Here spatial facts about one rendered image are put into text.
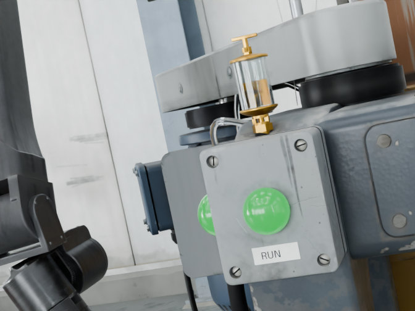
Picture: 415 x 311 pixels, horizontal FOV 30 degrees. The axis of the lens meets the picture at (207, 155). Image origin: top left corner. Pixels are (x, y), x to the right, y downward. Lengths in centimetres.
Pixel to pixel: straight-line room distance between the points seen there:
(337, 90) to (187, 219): 39
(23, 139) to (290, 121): 33
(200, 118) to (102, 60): 527
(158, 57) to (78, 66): 97
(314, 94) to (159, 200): 39
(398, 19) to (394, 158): 51
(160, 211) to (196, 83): 19
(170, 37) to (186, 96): 464
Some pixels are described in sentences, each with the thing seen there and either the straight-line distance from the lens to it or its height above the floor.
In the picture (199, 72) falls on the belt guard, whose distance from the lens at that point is 88.
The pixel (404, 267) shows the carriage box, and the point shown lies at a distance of 84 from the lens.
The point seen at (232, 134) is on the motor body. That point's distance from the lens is 97.
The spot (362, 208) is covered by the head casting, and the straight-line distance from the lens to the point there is 53.
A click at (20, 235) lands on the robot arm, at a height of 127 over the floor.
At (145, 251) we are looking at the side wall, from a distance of 630.
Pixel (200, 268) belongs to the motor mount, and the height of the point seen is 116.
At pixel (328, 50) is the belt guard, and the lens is 64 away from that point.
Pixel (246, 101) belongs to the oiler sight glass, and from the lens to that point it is 56.
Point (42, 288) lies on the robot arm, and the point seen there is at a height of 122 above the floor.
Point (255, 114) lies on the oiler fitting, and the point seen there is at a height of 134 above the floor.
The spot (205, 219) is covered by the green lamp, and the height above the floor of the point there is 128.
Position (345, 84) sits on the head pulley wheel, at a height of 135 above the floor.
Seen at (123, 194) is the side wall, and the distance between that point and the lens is 628.
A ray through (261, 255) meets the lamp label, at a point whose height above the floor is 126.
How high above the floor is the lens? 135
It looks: 3 degrees down
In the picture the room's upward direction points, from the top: 12 degrees counter-clockwise
